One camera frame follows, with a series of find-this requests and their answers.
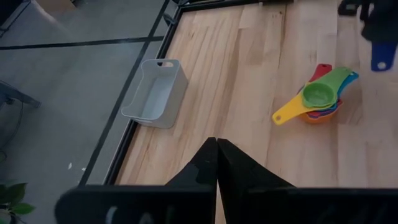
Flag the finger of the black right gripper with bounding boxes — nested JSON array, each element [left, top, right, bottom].
[[381, 15, 398, 44], [360, 15, 382, 44]]

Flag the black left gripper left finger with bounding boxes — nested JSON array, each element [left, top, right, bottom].
[[55, 137, 217, 224]]

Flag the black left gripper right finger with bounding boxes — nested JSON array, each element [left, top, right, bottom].
[[216, 139, 398, 224]]

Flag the turquoise measuring cup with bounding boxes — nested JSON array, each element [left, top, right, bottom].
[[334, 71, 360, 108]]

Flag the red measuring cup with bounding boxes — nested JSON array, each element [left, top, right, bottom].
[[297, 63, 343, 118]]

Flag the green measuring cup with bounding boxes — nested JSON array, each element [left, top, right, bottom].
[[302, 66, 354, 110]]

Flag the orange measuring cup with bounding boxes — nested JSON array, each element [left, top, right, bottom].
[[298, 110, 340, 125]]

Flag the yellow measuring cup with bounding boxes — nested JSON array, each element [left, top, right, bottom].
[[272, 90, 340, 126]]

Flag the grey plastic basket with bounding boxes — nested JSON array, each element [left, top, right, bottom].
[[121, 58, 189, 129]]

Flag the green leafy plant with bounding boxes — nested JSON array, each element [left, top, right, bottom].
[[0, 182, 37, 224]]

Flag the grey chair base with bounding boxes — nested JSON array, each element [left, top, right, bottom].
[[0, 80, 42, 110]]

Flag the black metal table frame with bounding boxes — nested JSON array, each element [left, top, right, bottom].
[[104, 0, 295, 187]]

